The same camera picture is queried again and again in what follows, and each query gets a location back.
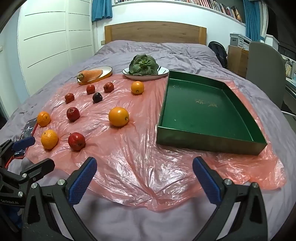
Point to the large smooth orange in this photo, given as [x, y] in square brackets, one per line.
[118, 116]

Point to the small orange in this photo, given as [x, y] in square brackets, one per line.
[137, 87]
[43, 119]

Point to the left blue curtain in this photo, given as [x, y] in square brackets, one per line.
[101, 9]

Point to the wooden nightstand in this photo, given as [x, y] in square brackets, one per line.
[238, 60]

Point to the wooden headboard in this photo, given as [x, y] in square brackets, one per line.
[156, 32]

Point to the small red apple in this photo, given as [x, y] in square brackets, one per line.
[69, 97]
[90, 89]

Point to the orange rimmed plate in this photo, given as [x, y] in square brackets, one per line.
[107, 72]

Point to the right blue curtain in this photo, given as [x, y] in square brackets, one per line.
[256, 20]

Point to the white oval dish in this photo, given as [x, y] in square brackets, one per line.
[160, 72]

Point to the black backpack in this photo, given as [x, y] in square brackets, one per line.
[220, 52]

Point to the grey storage box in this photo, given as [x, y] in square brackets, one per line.
[238, 40]

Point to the red apple with stem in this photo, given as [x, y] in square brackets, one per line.
[108, 87]

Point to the pink plastic sheet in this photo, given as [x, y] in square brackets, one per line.
[132, 169]

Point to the carrot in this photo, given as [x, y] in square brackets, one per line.
[89, 75]

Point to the green rectangular tray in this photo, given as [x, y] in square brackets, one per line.
[205, 114]

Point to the dark purple plum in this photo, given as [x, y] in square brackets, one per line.
[97, 97]

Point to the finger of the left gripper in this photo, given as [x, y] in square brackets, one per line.
[31, 174]
[16, 149]

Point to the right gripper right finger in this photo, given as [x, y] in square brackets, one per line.
[250, 222]

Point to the textured orange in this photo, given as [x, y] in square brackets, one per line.
[49, 139]

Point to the grey office chair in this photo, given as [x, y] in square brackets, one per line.
[266, 69]

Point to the blue curtain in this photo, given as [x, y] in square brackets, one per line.
[101, 9]
[256, 20]

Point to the row of books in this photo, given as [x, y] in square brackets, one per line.
[201, 13]

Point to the large red apple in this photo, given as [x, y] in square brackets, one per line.
[76, 141]

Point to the red cased smartphone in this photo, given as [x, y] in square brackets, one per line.
[28, 131]

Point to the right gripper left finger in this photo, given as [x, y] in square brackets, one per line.
[39, 222]

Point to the white wardrobe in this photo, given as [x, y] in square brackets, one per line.
[52, 36]

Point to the green leafy cabbage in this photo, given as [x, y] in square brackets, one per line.
[142, 62]

